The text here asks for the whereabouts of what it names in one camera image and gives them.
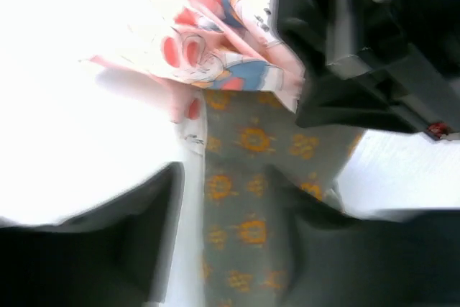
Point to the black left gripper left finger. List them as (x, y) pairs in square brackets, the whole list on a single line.
[(117, 254)]

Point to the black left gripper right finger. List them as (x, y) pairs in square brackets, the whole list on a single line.
[(404, 257)]

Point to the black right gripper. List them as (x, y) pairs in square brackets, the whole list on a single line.
[(390, 65)]

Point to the grey floral pillow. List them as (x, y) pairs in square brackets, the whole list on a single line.
[(244, 262)]

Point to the pink bunny print pillowcase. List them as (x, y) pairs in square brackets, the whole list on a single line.
[(233, 83)]

